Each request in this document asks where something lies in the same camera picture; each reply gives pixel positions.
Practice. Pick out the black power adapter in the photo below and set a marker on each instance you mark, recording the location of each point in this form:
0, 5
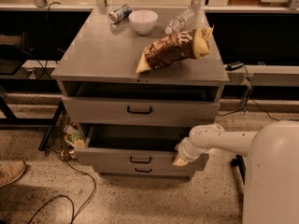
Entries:
234, 66

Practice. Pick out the wire basket with trash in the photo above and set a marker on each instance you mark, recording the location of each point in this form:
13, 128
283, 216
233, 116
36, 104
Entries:
66, 138

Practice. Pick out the grey bottom drawer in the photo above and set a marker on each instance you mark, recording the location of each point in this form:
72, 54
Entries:
172, 173

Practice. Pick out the brown yellow chip bag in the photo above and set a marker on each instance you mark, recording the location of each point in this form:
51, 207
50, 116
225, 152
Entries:
192, 44

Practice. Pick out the grey top drawer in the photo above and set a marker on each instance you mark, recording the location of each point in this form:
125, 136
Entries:
140, 112

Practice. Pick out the grey drawer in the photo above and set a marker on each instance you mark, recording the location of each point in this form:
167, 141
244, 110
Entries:
140, 112
135, 146
172, 173

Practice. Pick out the grey metal drawer cabinet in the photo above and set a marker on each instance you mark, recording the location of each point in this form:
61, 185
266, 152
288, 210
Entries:
102, 60

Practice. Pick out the clear plastic water bottle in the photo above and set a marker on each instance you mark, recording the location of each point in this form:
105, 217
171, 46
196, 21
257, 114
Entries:
179, 22

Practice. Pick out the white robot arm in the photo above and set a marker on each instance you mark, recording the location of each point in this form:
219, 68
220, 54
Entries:
271, 192

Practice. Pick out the black metal stand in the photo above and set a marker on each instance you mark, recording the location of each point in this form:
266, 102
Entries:
238, 162

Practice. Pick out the silver blue soda can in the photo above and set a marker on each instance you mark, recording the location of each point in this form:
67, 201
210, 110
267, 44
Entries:
119, 14

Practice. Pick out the white bowl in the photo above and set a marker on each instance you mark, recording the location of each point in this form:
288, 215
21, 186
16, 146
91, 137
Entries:
143, 21

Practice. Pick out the black table leg frame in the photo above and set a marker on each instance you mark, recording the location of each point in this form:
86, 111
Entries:
11, 121

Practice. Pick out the tan shoe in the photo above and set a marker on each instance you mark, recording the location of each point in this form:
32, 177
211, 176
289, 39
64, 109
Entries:
11, 172

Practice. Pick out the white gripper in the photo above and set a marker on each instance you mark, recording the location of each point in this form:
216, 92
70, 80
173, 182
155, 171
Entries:
186, 150

